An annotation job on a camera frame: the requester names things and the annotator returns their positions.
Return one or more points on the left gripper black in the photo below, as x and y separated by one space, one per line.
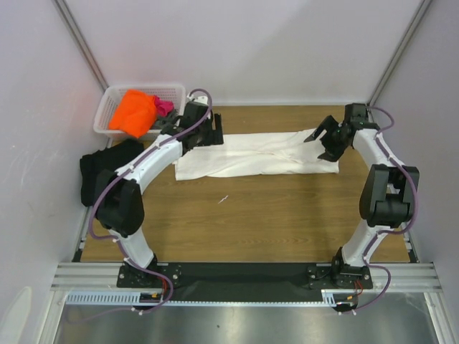
214 137

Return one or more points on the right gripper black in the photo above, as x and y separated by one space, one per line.
332 137

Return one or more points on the white Coca-Cola t-shirt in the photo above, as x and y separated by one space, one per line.
255 154

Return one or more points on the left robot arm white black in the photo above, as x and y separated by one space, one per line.
118 204

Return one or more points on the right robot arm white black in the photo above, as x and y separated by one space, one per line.
388 202

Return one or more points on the grey t-shirt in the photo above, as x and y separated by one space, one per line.
170 119

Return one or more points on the white plastic basket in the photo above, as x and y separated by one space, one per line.
112 97

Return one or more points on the pink t-shirt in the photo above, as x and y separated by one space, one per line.
163 107

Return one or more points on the orange t-shirt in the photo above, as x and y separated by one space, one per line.
135 114

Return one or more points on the black folded t-shirt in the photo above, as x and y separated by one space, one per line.
108 159

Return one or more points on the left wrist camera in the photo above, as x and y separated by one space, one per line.
198 98

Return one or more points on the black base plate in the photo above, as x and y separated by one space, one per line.
260 282

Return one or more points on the white slotted cable duct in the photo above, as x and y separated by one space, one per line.
113 298

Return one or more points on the aluminium frame rail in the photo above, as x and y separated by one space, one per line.
405 277

